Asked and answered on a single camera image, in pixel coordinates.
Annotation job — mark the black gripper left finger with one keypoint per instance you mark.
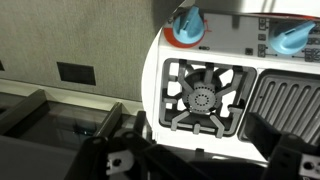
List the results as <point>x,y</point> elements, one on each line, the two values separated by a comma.
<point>96,156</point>

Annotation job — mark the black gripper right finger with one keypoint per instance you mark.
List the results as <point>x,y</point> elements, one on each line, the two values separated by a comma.
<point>293,156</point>

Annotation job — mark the grey toy stove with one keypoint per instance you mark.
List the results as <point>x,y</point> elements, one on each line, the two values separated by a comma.
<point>226,36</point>

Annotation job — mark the black ribbed griddle plate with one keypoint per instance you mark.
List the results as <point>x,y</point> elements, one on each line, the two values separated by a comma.
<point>290,100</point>

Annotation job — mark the black floor outlet cover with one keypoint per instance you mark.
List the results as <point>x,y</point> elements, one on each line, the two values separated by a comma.
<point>76,73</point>

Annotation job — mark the black burner grate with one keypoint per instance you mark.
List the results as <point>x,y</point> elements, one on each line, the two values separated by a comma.
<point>203,96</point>

